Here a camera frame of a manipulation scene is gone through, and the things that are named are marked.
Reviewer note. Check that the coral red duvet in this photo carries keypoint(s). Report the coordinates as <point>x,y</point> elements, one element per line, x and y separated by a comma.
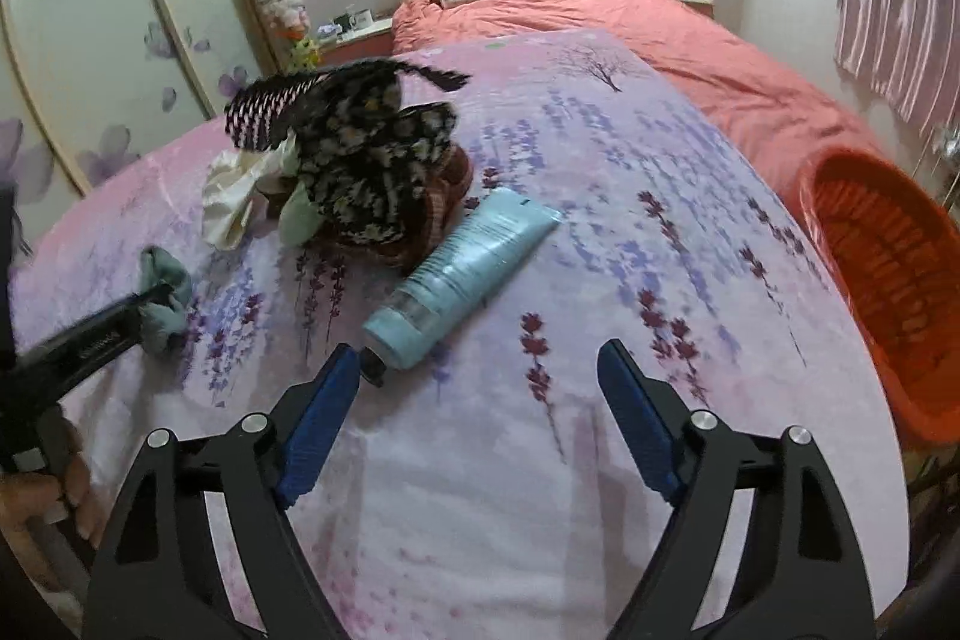
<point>777,119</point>

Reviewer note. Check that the black white floral scrunchie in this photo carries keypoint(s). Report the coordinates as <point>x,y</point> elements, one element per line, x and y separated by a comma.
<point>363,156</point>

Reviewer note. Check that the light green fuzzy sock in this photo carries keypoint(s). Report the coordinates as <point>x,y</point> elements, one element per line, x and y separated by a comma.
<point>299,219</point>

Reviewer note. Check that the cream white cloth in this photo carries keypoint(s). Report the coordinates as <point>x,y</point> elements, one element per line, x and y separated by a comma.
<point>228,194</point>

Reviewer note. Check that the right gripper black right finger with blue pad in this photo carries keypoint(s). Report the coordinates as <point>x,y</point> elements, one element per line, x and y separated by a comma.
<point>801,573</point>

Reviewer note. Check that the light blue cosmetic tube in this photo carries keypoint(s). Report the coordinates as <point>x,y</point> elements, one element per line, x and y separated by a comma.
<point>464,271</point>

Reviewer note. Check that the pink lavender print tablecloth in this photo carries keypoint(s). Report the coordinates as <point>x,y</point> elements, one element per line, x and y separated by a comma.
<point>487,493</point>

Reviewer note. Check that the yellow green plush toy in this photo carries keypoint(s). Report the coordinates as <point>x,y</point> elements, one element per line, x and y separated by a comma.
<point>305,55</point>

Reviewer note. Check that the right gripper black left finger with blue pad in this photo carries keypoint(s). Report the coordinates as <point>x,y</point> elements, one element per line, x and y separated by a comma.
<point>199,543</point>

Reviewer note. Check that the brown striped scrunchie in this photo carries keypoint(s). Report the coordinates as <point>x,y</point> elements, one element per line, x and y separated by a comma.
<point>426,219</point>

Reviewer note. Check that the far bedside table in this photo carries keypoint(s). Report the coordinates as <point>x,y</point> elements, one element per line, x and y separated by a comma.
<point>705,7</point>

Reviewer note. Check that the person's left hand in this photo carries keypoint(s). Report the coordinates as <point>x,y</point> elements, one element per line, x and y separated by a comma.
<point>32,496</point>

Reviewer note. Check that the orange plastic laundry basket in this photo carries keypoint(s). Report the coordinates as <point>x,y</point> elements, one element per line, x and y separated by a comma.
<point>893,252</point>

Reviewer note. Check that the white mug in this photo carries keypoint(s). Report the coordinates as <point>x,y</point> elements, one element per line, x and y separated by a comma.
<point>361,19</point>

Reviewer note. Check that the floral sliding wardrobe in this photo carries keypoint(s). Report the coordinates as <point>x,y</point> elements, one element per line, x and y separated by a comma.
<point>91,86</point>

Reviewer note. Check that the pink bedside table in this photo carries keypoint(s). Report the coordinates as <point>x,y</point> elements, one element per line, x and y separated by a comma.
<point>376,40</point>

